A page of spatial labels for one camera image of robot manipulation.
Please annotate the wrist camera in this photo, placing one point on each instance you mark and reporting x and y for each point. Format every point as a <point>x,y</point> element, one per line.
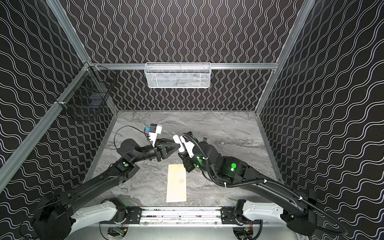
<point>186,146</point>
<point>153,130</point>

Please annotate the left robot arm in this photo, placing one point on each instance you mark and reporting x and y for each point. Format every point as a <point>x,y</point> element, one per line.
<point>54,216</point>

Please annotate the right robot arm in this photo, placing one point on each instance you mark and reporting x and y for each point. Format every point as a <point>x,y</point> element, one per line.
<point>230,172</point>

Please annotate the black wire basket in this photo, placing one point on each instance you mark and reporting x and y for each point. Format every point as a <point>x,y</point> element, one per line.
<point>87,102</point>

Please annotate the white glue stick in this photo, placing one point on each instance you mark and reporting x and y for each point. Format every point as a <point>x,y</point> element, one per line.
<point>178,140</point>

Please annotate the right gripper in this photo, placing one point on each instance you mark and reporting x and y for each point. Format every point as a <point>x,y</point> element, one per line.
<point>186,156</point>

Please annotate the white wire mesh basket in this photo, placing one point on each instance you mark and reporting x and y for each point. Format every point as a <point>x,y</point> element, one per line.
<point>176,75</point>

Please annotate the cream envelope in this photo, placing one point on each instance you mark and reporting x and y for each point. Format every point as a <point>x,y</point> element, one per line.
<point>176,184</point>

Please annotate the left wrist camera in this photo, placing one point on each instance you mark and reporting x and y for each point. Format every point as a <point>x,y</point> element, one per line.
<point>153,130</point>

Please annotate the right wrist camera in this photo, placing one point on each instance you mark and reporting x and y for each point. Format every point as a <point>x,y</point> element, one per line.
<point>186,146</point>

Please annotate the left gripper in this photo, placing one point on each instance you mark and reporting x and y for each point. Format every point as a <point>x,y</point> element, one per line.
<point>159,149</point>

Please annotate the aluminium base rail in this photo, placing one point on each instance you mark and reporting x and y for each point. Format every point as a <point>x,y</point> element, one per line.
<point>106,214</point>

